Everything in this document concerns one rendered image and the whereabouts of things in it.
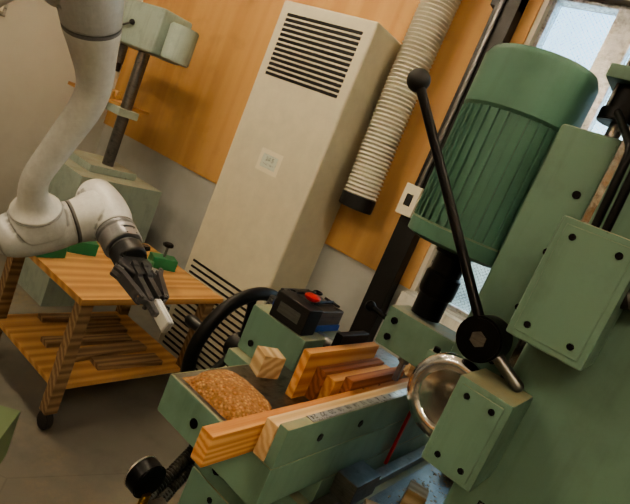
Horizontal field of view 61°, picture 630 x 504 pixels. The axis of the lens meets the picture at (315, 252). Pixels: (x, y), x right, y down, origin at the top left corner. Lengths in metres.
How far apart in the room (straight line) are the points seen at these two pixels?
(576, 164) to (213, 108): 2.53
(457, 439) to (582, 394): 0.16
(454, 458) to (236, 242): 1.89
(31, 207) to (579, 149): 1.02
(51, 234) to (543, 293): 0.99
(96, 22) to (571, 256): 0.80
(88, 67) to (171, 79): 2.38
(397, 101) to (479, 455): 1.76
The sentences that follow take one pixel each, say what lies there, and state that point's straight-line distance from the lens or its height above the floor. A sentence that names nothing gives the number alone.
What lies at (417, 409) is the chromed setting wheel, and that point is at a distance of 0.78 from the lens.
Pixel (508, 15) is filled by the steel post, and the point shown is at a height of 1.99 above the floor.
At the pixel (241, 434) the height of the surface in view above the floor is 0.93.
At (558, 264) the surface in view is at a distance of 0.66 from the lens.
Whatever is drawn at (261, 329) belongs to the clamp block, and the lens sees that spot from 0.96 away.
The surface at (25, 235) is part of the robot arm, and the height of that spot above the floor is 0.86.
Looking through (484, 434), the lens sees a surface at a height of 1.03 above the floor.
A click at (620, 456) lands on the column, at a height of 1.07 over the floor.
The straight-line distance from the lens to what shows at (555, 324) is 0.66.
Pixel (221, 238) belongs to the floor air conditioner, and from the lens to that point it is 2.52.
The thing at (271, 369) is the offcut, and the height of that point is 0.92.
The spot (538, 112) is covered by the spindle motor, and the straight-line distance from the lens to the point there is 0.83.
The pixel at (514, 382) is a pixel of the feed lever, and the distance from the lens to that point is 0.72.
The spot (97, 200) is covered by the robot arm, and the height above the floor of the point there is 0.96.
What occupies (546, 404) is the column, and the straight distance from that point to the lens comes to 0.75.
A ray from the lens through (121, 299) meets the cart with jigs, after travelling 1.95.
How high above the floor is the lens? 1.26
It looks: 11 degrees down
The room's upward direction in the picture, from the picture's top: 23 degrees clockwise
